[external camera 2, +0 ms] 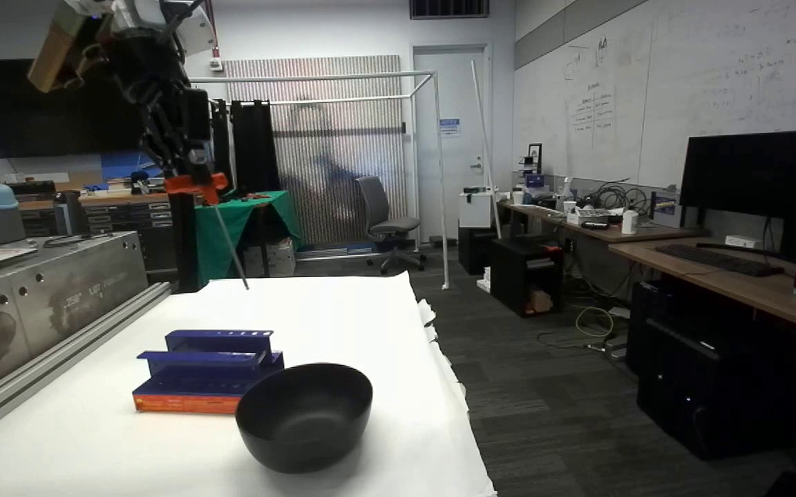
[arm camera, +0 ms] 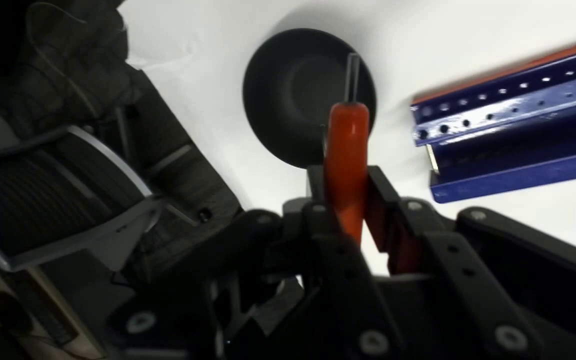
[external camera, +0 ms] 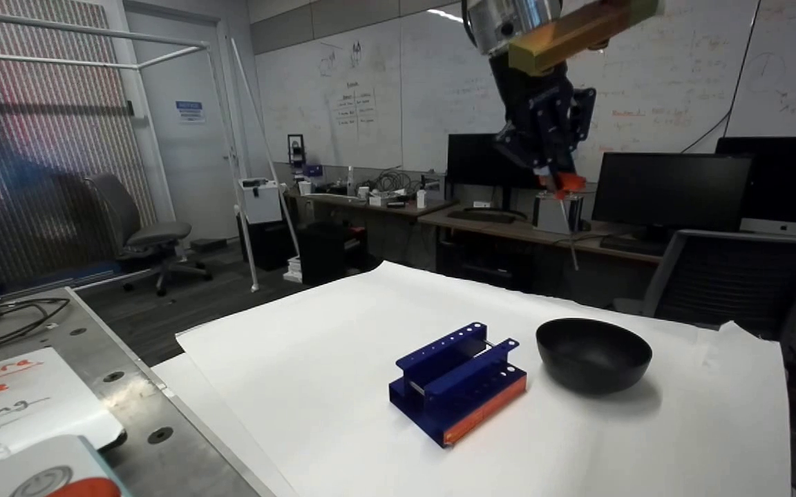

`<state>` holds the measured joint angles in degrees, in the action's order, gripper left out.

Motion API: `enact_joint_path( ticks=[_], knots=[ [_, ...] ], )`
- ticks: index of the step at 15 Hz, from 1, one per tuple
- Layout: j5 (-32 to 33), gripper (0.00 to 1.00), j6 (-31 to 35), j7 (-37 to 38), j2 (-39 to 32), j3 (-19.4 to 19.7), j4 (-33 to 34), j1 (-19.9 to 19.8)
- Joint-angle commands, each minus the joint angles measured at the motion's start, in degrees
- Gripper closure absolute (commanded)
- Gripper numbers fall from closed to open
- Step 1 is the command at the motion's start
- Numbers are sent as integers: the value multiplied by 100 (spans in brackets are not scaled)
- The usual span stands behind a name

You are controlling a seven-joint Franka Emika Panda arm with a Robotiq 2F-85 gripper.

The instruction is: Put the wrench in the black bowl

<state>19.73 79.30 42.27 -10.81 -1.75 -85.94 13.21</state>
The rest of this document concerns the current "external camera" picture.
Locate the black computer monitor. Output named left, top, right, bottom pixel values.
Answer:
left=445, top=132, right=547, bottom=192
left=714, top=136, right=796, bottom=232
left=589, top=148, right=756, bottom=248

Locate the long wooden desk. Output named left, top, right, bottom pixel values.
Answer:
left=283, top=187, right=678, bottom=271

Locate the white pipe frame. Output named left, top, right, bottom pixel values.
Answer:
left=0, top=6, right=305, bottom=293

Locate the black bowl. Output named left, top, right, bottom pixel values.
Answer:
left=533, top=314, right=656, bottom=397

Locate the white sheet orange writing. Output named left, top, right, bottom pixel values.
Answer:
left=0, top=344, right=127, bottom=482

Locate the orange handled T wrench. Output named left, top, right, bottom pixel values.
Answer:
left=547, top=166, right=593, bottom=201

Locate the black box on floor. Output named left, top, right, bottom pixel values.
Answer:
left=297, top=219, right=377, bottom=288

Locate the black cable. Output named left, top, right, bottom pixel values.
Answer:
left=0, top=296, right=73, bottom=359

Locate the white box on stand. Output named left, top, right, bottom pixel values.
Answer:
left=235, top=176, right=289, bottom=226

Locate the grey mesh chair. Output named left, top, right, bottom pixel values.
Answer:
left=641, top=226, right=796, bottom=344

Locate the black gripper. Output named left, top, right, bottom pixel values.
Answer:
left=489, top=50, right=601, bottom=187

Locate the black keyboard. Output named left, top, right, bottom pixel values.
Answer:
left=449, top=203, right=528, bottom=226

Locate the white orange printed booklet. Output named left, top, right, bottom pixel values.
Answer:
left=0, top=433, right=134, bottom=497

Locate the white door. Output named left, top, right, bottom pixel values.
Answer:
left=124, top=6, right=242, bottom=248

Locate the blue tool holder orange base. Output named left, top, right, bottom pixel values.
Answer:
left=388, top=318, right=531, bottom=449

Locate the grey office chair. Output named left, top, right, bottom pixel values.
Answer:
left=84, top=172, right=215, bottom=297

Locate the white paper table sheet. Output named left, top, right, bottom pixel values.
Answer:
left=149, top=259, right=794, bottom=497

